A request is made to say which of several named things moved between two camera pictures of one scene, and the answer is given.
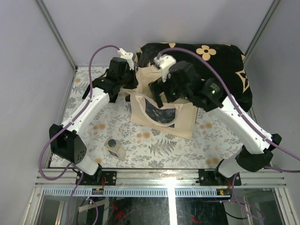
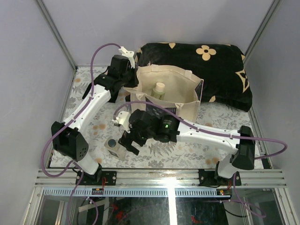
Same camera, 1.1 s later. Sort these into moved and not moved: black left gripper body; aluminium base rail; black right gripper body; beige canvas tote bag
Moved: black right gripper body
Not moved: aluminium base rail; beige canvas tote bag; black left gripper body
